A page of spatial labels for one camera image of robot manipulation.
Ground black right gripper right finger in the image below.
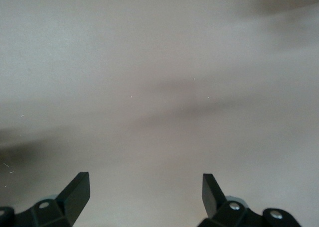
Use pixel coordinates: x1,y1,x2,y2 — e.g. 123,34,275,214
197,173,303,227

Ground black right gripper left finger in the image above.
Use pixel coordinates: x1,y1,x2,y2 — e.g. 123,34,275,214
0,171,91,227

